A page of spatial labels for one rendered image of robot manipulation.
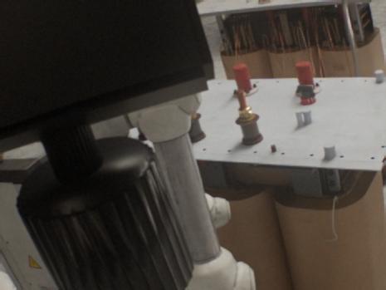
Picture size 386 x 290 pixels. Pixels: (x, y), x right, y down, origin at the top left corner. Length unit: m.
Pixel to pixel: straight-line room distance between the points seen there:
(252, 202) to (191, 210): 0.82
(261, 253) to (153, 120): 1.19
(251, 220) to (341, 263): 0.44
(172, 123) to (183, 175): 0.15
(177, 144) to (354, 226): 0.95
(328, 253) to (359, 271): 0.18
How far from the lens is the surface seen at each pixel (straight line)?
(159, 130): 1.37
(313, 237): 2.14
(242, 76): 2.45
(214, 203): 1.77
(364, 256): 2.23
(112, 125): 1.41
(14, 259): 1.63
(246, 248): 2.38
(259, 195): 2.24
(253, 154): 1.92
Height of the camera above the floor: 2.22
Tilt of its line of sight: 24 degrees down
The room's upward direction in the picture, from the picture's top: 17 degrees counter-clockwise
